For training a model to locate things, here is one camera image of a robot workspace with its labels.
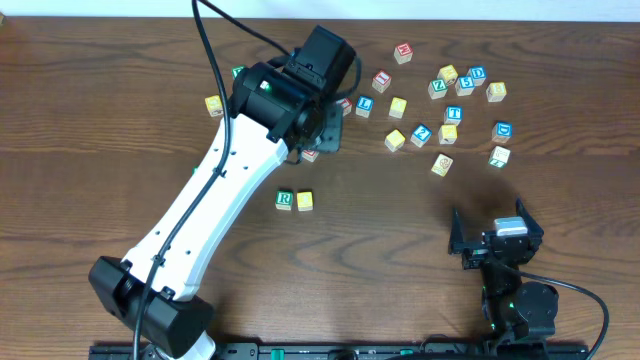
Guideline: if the yellow block top right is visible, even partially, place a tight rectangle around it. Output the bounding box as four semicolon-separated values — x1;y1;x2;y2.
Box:
437;65;458;86

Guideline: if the yellow K block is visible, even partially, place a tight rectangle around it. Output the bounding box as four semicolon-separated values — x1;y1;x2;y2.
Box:
438;124;458;145

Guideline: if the green 7 block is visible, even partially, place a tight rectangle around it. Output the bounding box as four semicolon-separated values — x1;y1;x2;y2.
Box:
488;146;511;168

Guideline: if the red I block upper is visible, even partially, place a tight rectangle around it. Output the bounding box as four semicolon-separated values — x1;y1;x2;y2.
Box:
372;70;392;93

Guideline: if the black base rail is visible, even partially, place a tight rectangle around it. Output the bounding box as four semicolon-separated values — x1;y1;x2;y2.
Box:
88;341;590;360

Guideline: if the blue 2 block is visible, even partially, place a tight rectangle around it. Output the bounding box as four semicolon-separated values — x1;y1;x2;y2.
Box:
410;124;432;148

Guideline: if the blue d block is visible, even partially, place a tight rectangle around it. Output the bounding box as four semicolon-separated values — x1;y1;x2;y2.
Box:
467;66;487;87
492;122;513;143

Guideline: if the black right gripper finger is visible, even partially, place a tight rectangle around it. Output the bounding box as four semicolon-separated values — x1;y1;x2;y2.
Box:
448;208;470;255
515;198;544;238

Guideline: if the yellow S block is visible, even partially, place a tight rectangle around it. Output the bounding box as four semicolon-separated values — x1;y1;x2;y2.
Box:
385;129;406;152

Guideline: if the red M block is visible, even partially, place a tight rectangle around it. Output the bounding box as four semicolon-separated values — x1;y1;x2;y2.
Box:
394;42;414;65

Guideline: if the yellow block plain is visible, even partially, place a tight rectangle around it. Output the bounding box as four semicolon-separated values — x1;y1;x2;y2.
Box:
205;95;224;117

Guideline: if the yellow snail block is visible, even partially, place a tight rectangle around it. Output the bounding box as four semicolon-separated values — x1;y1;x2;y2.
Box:
431;154;453;177

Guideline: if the green Z block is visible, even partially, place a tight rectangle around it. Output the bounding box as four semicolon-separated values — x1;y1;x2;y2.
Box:
428;79;448;100

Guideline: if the red I block lower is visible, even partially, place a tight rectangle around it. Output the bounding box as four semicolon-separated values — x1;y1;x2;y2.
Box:
337;98;352;117

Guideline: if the yellow 8 block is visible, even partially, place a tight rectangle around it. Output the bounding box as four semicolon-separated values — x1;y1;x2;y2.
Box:
486;82;507;103

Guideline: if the yellow O block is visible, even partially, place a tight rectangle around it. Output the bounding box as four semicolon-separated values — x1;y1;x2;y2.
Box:
389;97;407;119

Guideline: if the red U block centre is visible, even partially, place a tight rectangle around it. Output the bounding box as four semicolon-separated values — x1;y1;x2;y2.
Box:
302;150;319;162

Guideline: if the yellow O block placed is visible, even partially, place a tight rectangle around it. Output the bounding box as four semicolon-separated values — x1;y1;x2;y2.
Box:
296;191;314;211

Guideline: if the blue D block upper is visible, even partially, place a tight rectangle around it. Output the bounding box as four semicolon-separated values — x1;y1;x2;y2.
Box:
467;66;487;87

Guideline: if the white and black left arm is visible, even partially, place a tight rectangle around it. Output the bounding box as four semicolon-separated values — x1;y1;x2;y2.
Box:
89;63;345;359

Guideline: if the blue L block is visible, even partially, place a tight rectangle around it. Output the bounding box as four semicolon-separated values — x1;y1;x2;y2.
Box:
356;95;374;118

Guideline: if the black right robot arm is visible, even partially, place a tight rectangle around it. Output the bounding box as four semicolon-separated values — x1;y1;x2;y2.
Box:
448;200;559;352

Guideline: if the blue D block lower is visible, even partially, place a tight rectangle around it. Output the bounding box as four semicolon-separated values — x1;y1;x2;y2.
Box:
492;122;513;143

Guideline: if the green F block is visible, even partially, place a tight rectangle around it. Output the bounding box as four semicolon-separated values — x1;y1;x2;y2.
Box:
232;65;245;79

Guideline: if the green R block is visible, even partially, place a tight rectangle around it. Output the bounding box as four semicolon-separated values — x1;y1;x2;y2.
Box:
275;190;294;211

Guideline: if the blue 5 block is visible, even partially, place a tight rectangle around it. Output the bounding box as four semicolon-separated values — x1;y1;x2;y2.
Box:
455;76;475;97

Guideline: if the blue T block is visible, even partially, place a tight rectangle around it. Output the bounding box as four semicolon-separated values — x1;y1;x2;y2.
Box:
444;106;464;126

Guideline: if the red i block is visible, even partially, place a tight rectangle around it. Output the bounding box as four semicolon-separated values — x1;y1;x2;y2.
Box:
372;70;392;93
337;98;352;117

